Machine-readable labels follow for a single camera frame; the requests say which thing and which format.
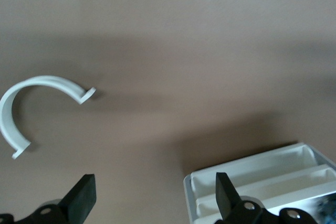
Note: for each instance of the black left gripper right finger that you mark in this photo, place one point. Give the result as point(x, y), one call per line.
point(227, 200)

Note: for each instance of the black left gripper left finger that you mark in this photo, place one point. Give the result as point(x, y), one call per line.
point(78, 200)

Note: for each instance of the white drawer with dividers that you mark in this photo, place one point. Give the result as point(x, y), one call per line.
point(275, 169)

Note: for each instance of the white curved plastic bracket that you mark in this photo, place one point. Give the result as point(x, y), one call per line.
point(6, 119)

